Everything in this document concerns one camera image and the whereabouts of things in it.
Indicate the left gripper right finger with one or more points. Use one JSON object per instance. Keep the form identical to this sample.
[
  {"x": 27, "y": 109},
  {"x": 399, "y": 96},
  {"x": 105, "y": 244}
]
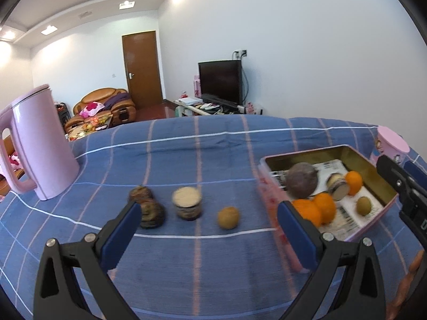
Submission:
[{"x": 360, "y": 294}]

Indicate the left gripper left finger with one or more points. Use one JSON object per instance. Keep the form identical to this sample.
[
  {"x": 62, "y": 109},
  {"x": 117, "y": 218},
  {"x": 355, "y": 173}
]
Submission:
[{"x": 57, "y": 291}]

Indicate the dark water chestnut front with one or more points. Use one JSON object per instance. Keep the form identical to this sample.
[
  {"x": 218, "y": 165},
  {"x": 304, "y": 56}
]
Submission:
[{"x": 153, "y": 214}]

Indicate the dark water chestnut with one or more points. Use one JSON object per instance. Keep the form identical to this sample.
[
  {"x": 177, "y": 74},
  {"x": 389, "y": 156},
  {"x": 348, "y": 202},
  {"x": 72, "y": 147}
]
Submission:
[
  {"x": 140, "y": 194},
  {"x": 153, "y": 214}
]

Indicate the dark water chestnut back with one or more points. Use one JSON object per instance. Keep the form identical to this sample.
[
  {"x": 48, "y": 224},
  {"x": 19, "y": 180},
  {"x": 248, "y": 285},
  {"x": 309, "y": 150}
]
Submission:
[{"x": 140, "y": 194}]

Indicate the brown kiwi fruit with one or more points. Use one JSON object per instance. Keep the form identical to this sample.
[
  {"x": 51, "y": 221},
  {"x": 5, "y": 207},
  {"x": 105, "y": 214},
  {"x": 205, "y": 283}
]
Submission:
[{"x": 228, "y": 218}]

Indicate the small kiwi in tin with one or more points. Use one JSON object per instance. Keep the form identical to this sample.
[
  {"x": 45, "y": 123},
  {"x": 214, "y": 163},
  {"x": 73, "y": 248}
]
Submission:
[{"x": 363, "y": 206}]

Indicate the orange fruit back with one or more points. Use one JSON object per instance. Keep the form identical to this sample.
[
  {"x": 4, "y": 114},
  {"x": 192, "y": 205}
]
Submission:
[{"x": 354, "y": 181}]

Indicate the orange fruit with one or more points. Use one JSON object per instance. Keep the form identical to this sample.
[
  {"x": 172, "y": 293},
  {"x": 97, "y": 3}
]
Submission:
[
  {"x": 354, "y": 181},
  {"x": 327, "y": 207}
]

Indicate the pink cartoon cup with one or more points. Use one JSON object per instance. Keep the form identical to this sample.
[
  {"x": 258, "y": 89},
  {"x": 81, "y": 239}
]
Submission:
[{"x": 391, "y": 144}]

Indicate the pink metal tin box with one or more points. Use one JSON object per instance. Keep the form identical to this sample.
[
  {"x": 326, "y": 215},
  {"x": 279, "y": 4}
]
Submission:
[{"x": 347, "y": 224}]

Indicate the cut yam piece in tin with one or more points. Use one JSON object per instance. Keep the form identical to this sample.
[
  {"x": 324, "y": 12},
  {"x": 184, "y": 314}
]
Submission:
[{"x": 337, "y": 186}]

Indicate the orange fruit front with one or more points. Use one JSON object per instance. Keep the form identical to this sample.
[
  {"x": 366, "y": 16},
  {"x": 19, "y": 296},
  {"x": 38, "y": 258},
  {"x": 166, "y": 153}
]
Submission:
[{"x": 327, "y": 207}]

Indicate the large purple round fruit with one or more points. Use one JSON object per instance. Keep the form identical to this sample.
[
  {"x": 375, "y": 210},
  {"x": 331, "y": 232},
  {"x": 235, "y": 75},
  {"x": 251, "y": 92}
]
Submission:
[{"x": 301, "y": 180}]

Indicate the pink electric kettle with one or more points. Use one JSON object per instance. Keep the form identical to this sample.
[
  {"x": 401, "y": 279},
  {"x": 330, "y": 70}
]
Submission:
[{"x": 39, "y": 139}]

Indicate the brown leather armchair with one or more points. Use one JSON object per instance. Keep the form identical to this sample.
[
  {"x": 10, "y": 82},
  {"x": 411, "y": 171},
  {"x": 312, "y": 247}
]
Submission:
[{"x": 15, "y": 165}]

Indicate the blue plaid tablecloth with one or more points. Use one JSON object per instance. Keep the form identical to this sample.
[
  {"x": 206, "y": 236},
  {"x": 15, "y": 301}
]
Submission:
[{"x": 216, "y": 256}]

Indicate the coffee table with items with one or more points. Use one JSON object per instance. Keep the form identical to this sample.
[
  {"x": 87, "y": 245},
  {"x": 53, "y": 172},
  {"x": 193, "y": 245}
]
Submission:
[{"x": 94, "y": 124}]

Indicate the brown leather sofa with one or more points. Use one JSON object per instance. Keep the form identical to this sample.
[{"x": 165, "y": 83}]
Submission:
[{"x": 101, "y": 102}]

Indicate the white tv stand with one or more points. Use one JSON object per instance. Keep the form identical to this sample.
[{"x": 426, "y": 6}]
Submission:
[{"x": 196, "y": 107}]

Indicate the black television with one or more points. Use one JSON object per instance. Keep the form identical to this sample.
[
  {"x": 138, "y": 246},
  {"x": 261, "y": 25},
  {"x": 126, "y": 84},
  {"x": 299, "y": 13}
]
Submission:
[{"x": 221, "y": 81}]

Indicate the brown wooden door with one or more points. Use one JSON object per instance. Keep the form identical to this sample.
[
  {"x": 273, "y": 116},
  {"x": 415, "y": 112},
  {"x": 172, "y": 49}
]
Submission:
[{"x": 141, "y": 63}]

